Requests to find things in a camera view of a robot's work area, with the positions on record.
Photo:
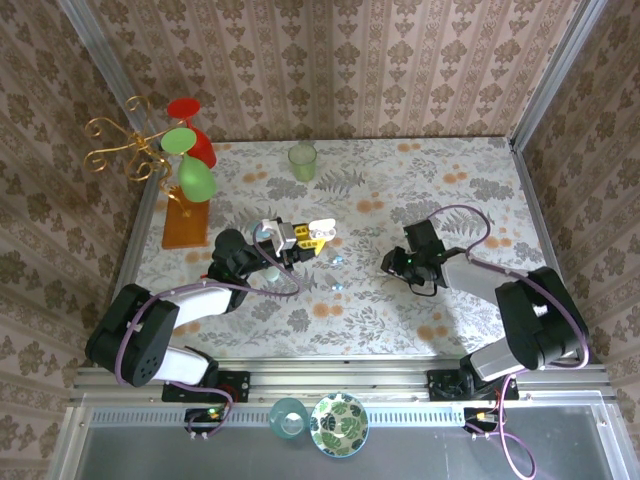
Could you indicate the mint green earbud charging case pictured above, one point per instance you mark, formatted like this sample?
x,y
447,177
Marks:
x,y
272,275

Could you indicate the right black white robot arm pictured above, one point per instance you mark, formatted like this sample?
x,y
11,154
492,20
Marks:
x,y
540,320

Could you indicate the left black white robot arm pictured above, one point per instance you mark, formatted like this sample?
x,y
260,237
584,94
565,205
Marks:
x,y
145,335

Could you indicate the green translucent tumbler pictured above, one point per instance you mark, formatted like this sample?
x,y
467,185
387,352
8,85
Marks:
x,y
302,162

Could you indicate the floral tablecloth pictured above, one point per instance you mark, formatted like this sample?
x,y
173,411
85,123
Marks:
x,y
350,325

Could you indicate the green plastic wine glass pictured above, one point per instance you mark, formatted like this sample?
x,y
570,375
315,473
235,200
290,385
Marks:
x,y
196,177

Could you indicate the red plastic wine glass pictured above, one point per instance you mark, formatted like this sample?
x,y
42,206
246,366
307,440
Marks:
x,y
184,108

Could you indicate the small black circuit board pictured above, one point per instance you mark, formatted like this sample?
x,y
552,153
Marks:
x,y
205,415
477,416

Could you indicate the teal plastic cup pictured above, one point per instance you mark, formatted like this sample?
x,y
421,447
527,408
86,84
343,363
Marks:
x,y
288,419

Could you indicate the leaf pattern bowl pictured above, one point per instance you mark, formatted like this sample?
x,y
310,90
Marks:
x,y
340,424

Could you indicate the grey metal shelf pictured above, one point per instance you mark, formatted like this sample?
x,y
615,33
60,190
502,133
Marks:
x,y
425,455

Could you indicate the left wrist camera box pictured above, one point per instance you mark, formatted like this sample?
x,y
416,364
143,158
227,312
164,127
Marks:
x,y
285,235

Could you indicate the aluminium side rail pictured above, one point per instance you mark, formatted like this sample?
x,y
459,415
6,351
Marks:
x,y
534,200
147,220

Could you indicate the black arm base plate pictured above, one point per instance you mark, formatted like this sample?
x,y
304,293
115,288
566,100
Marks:
x,y
440,385
240,385

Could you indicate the aluminium cross rail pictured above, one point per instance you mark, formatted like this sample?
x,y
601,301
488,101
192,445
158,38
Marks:
x,y
350,380

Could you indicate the aluminium frame post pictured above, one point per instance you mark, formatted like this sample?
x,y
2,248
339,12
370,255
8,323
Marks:
x,y
100,55
559,70

